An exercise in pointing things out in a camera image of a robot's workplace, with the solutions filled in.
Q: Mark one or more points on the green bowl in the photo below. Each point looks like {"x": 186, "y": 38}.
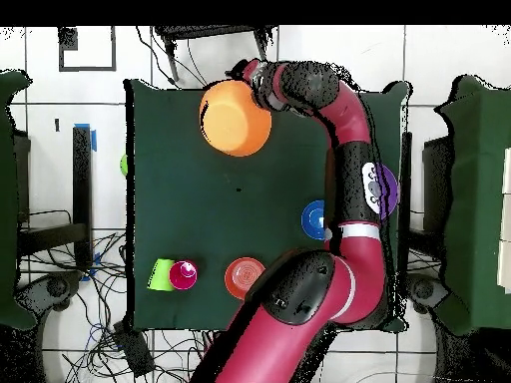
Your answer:
{"x": 124, "y": 164}

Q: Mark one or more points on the blue tape strip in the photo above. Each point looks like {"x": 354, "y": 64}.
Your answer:
{"x": 94, "y": 141}

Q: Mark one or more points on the black chair with legs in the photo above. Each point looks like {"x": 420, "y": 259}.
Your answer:
{"x": 199, "y": 31}

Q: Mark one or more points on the large orange bowl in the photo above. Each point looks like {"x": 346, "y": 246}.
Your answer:
{"x": 235, "y": 123}

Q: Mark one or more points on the red cup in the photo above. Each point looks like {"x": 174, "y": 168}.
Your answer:
{"x": 183, "y": 277}

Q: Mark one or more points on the blue bowl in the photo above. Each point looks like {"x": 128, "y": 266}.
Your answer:
{"x": 313, "y": 219}

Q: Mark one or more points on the black power adapter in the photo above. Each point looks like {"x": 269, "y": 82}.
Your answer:
{"x": 133, "y": 353}

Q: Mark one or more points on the purple bowl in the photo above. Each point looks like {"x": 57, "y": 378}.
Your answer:
{"x": 389, "y": 191}

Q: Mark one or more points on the black metal frame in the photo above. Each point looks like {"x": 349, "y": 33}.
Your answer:
{"x": 82, "y": 199}
{"x": 406, "y": 159}

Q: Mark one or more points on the green cloth side table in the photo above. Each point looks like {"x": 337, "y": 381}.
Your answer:
{"x": 471, "y": 199}
{"x": 8, "y": 199}

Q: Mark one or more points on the dark green tablecloth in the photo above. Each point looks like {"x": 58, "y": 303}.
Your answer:
{"x": 199, "y": 215}

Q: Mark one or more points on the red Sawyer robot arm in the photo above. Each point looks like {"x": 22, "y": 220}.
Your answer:
{"x": 279, "y": 343}

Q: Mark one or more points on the small orange-red bowl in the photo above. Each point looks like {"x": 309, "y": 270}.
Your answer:
{"x": 241, "y": 275}

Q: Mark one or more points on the green cup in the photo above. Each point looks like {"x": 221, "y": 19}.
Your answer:
{"x": 161, "y": 266}
{"x": 157, "y": 284}

